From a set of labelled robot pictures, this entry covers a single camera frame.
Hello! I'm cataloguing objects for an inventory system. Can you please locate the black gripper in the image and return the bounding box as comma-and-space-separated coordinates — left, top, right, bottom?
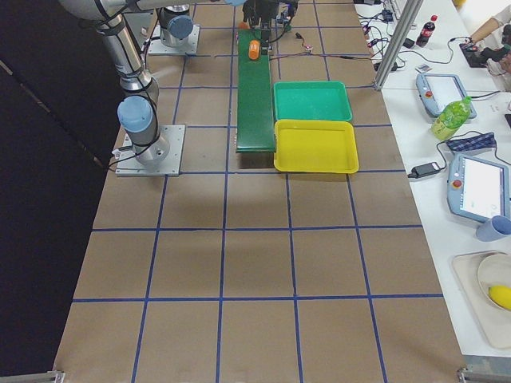
242, 0, 279, 45

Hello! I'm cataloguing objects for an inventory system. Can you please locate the orange cylinder with 4680 label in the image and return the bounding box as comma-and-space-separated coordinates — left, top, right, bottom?
248, 39, 261, 61

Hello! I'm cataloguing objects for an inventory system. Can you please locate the green conveyor belt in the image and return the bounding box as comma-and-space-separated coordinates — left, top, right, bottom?
236, 30, 275, 153

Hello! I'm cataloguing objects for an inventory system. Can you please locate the green plastic tray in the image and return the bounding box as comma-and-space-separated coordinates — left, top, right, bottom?
274, 81, 353, 121

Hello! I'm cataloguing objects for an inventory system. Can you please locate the yellow plastic tray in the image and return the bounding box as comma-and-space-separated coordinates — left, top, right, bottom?
274, 119, 359, 174

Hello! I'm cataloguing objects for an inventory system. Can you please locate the black smartphone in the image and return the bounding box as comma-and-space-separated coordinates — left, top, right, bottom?
402, 38, 415, 49

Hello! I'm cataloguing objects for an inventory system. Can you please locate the cola bottle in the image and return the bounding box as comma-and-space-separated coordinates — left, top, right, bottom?
415, 14, 438, 47

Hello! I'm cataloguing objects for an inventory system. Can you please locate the teach pendant tablet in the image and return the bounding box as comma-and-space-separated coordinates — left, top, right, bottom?
415, 73, 467, 117
446, 153, 510, 223

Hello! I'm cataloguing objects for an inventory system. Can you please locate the green tea bottle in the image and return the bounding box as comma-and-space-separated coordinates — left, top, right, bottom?
431, 97, 472, 140

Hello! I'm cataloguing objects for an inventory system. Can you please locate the black power adapter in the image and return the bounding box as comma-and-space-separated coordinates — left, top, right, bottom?
407, 162, 441, 179

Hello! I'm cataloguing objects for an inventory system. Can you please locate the black joystick controller box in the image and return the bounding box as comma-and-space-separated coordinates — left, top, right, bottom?
459, 43, 492, 68

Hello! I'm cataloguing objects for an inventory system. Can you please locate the blue checked cloth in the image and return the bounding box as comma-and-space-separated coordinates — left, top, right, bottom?
446, 132, 497, 152

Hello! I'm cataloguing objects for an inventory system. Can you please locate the blue plastic cup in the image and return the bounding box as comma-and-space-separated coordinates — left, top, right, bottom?
475, 215, 510, 242

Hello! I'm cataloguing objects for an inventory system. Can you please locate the white bowl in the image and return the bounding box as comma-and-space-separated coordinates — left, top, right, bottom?
477, 254, 510, 311

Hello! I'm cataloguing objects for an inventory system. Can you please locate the yellow banana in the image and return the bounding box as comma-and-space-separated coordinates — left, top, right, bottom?
488, 285, 511, 310

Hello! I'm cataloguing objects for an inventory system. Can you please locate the beige tray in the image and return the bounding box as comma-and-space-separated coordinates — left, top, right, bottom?
452, 251, 510, 349

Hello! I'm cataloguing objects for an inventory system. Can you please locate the red black power cable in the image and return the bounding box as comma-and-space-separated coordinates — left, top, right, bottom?
269, 31, 378, 65

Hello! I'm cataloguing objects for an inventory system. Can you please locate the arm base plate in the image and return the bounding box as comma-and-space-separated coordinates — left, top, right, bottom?
149, 25, 200, 56
114, 124, 186, 176

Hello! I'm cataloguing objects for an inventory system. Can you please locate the aluminium frame post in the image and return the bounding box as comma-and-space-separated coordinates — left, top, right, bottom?
374, 0, 423, 90

